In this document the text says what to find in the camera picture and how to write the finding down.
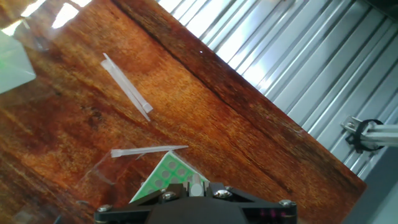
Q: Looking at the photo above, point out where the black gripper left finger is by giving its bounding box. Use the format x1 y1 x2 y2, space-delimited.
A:
94 182 190 224

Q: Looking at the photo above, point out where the clear large pipette tip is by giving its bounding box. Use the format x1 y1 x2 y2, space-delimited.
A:
190 174 205 197
100 58 152 122
102 52 154 114
111 144 190 159

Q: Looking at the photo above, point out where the glossy brown wooden board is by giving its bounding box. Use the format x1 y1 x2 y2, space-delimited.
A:
0 0 368 224

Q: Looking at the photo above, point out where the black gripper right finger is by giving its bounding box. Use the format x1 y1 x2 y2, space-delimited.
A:
203 181 299 224

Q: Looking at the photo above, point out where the aluminium post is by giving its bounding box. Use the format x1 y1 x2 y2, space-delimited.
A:
340 115 398 150

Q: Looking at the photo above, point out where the green clear pipette tip box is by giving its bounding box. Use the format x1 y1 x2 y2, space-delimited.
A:
0 29 37 95
129 151 210 203

